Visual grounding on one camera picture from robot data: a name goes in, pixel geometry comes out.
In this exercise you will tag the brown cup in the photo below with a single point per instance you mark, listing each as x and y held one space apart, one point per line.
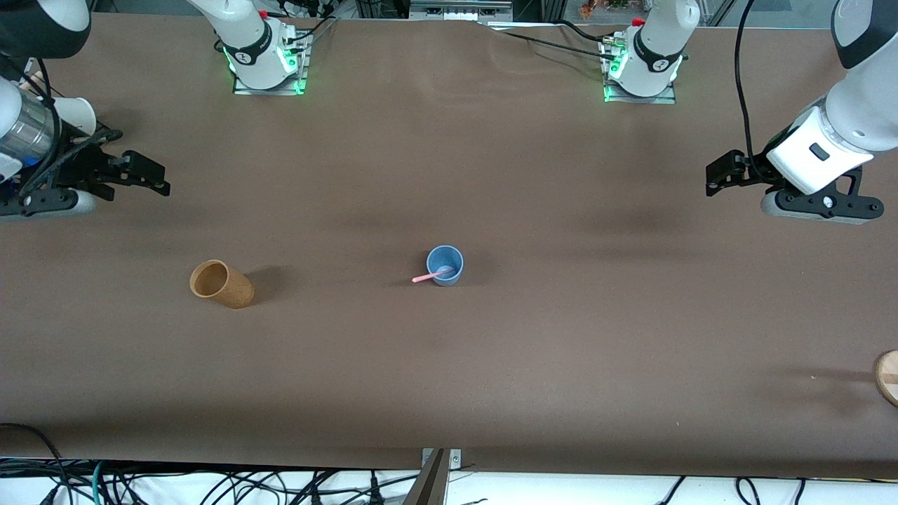
228 286

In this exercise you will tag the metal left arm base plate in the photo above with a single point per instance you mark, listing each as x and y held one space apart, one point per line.
666 98

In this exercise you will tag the metal table edge bracket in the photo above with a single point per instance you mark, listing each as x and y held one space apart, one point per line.
456 459

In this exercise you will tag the round wooden disc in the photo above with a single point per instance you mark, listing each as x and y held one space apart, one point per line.
889 375

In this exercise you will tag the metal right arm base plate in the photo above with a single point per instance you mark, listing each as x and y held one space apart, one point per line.
242 90

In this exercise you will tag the dark metal bar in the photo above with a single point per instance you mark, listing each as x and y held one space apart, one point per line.
429 484

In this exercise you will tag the white paper cup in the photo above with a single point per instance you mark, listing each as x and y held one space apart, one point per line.
78 112

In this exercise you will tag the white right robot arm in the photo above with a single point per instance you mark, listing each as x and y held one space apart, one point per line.
252 42

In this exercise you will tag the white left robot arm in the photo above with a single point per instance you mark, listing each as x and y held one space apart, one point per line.
659 42

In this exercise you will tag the pink chopstick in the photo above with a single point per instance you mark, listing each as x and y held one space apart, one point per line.
424 278

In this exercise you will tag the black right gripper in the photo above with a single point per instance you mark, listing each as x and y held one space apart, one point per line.
83 167

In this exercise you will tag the blue cup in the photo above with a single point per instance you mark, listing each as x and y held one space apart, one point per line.
449 261

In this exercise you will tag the wooden stick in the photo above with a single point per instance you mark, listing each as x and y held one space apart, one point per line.
31 81

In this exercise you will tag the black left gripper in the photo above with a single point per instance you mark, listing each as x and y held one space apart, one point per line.
752 170

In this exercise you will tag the aluminium frame profile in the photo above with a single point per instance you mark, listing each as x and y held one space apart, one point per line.
459 8

